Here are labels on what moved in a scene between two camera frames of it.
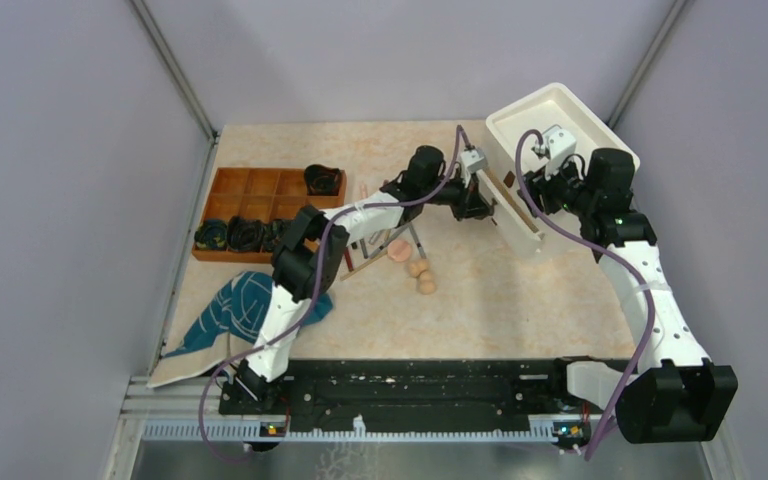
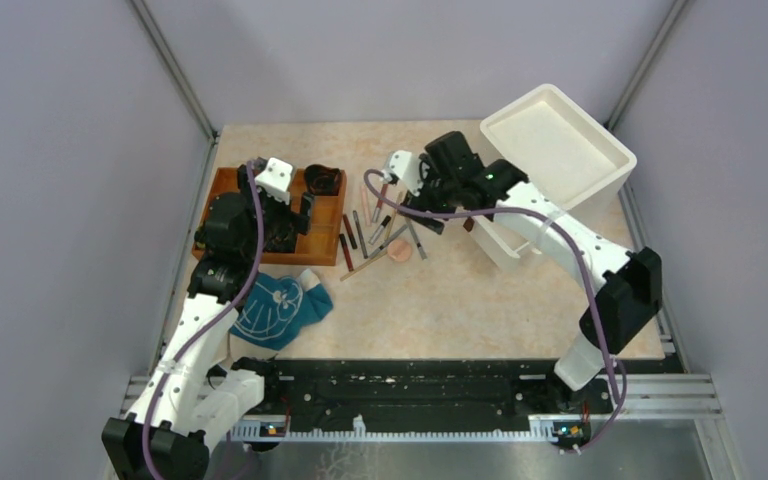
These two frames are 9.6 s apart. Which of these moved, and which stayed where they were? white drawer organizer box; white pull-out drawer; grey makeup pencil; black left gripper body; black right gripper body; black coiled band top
Moved: black right gripper body; black left gripper body; white pull-out drawer
Stayed: grey makeup pencil; white drawer organizer box; black coiled band top
